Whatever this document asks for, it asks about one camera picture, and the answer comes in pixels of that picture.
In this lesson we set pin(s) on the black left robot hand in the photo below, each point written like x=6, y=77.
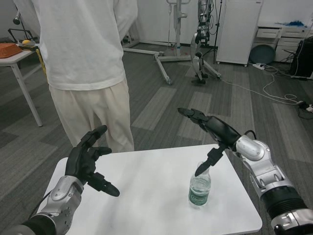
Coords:
x=79, y=164

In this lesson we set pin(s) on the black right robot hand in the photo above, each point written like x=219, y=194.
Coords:
x=221, y=131

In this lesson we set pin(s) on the clear green-label water bottle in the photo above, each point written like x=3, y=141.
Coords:
x=199, y=191

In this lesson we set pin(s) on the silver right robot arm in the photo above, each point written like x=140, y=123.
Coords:
x=254, y=151

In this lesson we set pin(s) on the white power strip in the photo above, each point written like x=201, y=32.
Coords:
x=258, y=66

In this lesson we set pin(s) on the grey round disc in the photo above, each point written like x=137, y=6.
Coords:
x=262, y=55

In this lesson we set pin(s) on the black power adapter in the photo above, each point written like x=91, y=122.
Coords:
x=304, y=105

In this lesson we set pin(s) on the white panel cabinet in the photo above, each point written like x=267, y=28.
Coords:
x=237, y=34

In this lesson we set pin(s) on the white side table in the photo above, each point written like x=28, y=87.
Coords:
x=23, y=83

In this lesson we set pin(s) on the black computer tower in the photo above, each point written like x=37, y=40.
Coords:
x=303, y=60

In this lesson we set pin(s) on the black tripod stand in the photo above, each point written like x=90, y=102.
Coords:
x=218, y=22

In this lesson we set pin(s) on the person in white clothes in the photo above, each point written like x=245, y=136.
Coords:
x=80, y=49

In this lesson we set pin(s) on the white drawer cabinet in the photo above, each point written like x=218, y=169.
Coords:
x=289, y=34

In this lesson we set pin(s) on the hanging silver humanoid robot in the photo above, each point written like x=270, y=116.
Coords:
x=202, y=12

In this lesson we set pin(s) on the blue fuzzy bundle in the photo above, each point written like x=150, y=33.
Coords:
x=296, y=23

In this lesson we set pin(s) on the yellow ball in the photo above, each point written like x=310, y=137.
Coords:
x=25, y=42

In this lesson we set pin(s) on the orange basket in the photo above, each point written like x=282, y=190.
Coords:
x=8, y=50

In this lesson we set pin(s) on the black desk lamp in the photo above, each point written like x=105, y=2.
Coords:
x=16, y=20

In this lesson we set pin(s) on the black metal frame tool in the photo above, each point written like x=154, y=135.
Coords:
x=14, y=30

